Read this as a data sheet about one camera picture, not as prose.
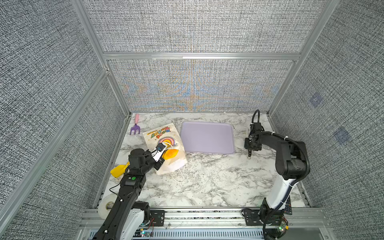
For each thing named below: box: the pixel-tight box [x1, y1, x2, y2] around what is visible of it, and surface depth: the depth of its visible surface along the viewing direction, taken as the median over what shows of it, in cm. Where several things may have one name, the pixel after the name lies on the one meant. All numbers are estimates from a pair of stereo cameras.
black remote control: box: [284, 195, 293, 215], surface depth 78 cm
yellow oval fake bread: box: [162, 149, 179, 160], surface depth 94 cm
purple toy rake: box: [130, 113, 141, 135], surface depth 112 cm
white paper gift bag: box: [142, 123, 188, 175], surface depth 92 cm
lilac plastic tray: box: [180, 121, 235, 154], surface depth 113 cm
